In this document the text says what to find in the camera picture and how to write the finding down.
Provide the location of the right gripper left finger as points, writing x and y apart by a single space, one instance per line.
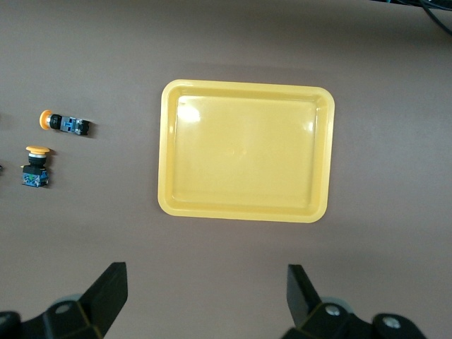
102 303

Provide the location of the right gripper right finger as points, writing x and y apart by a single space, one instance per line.
305 307

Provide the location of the yellow mushroom push button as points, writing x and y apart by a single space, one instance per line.
70 123
35 176

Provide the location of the yellow plastic tray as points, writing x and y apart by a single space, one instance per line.
247 152

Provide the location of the brown table cover mat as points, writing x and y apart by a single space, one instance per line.
106 53

